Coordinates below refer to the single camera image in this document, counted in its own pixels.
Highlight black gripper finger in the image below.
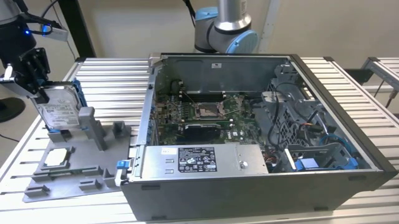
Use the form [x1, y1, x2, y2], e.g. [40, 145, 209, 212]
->
[20, 48, 50, 104]

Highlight hard disk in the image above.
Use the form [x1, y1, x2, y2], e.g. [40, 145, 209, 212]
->
[29, 79, 90, 136]

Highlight grey disk bay cage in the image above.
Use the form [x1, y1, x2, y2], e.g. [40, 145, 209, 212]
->
[250, 63, 373, 174]

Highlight blue disk carrier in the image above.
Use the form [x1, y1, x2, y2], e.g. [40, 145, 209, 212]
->
[294, 158, 357, 171]

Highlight black round floor base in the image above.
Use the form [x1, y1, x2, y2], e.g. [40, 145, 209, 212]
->
[0, 97, 26, 123]

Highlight silver CPU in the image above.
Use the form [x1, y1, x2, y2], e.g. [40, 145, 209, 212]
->
[42, 148, 69, 167]

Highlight grey parts rack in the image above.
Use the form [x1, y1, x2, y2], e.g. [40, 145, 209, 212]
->
[22, 106, 132, 203]

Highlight black RAM slots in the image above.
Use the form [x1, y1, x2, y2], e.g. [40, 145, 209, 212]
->
[181, 91, 226, 103]

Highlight silver power supply unit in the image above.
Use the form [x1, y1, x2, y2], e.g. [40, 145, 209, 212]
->
[138, 144, 269, 177]

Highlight CPU socket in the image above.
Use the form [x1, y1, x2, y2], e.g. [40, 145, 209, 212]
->
[193, 102, 224, 118]

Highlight black graphics card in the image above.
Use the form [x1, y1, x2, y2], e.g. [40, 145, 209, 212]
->
[177, 123, 222, 144]

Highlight metal socket cover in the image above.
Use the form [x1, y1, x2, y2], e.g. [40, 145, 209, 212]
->
[222, 95, 246, 115]

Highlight green motherboard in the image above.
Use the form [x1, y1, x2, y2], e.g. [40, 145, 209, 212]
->
[153, 93, 265, 147]

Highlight black open PC case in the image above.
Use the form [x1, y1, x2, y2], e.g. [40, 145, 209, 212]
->
[120, 52, 399, 221]

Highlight black box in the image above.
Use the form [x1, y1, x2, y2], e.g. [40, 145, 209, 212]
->
[344, 69, 373, 86]

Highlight metal slat side table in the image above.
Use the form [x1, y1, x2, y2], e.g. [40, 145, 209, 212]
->
[361, 56, 399, 94]

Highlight dark hanging tool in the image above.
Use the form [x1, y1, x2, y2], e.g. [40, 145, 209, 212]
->
[385, 90, 396, 108]

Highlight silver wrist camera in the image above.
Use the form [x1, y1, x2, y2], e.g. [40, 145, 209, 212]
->
[0, 63, 33, 97]

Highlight small silver camera box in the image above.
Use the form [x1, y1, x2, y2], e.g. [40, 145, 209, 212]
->
[38, 23, 69, 42]

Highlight black camera cable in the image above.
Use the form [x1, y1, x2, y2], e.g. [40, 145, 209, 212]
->
[18, 0, 60, 27]

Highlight black upright post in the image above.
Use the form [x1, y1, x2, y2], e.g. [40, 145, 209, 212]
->
[57, 0, 97, 58]

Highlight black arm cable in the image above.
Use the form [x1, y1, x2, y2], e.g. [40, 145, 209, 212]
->
[181, 0, 197, 17]

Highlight black wire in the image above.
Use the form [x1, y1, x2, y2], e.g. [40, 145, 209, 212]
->
[268, 83, 297, 147]

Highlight black wire connector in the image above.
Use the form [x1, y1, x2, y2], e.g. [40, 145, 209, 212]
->
[300, 125, 324, 136]

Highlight blue wire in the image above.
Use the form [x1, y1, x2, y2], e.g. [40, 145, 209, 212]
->
[320, 132, 349, 151]

